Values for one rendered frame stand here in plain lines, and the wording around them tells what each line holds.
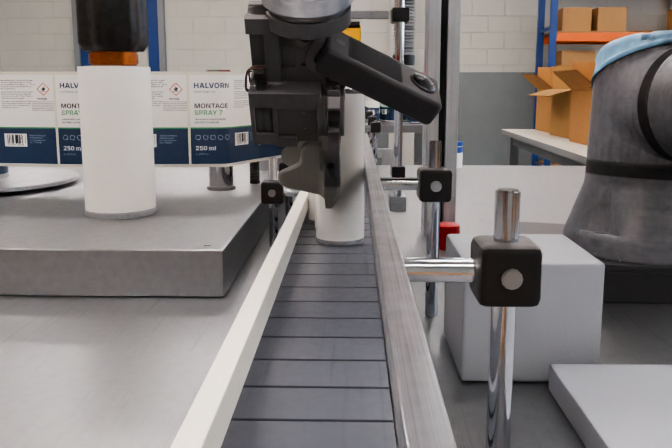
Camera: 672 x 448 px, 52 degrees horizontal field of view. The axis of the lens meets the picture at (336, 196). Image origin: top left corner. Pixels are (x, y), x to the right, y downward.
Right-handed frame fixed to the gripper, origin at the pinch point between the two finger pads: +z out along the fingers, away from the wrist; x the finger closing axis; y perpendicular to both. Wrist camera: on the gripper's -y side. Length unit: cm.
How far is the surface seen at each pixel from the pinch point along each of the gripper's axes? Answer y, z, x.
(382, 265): -3.1, -20.9, 31.1
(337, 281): -0.5, -1.0, 12.8
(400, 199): -7.9, 13.8, -16.5
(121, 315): 20.0, 6.0, 10.7
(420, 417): -4, -28, 44
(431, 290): -9.1, 3.8, 9.1
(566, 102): -109, 141, -251
